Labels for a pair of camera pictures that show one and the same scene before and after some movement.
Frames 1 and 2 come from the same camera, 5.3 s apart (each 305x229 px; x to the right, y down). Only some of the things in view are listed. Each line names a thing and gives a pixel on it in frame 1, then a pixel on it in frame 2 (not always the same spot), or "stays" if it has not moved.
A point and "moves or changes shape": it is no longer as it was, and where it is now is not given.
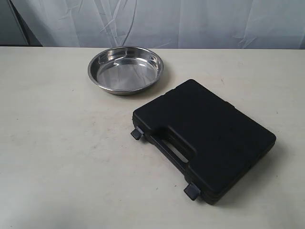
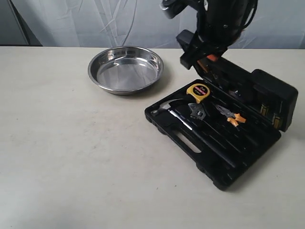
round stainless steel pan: x=122 y=70 stays
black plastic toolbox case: x=212 y=144 moves or changes shape
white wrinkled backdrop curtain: x=154 y=24 stays
